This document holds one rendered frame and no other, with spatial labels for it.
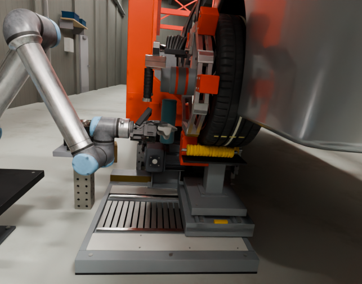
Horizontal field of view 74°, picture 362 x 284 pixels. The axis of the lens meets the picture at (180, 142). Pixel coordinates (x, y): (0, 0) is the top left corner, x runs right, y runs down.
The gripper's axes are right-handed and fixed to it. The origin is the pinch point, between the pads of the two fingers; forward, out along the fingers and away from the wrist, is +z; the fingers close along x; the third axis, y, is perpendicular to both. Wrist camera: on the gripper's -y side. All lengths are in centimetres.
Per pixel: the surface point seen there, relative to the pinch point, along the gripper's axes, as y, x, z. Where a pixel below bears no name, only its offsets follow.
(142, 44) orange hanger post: -74, -17, -20
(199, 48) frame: -22.7, 27.1, 7.0
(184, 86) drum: -23.1, 2.9, 4.3
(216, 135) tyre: 3.4, 1.4, 19.3
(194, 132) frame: -2.8, -7.5, 10.9
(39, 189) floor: 5, -88, -89
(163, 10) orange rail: -826, -470, 3
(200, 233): 41, -34, 17
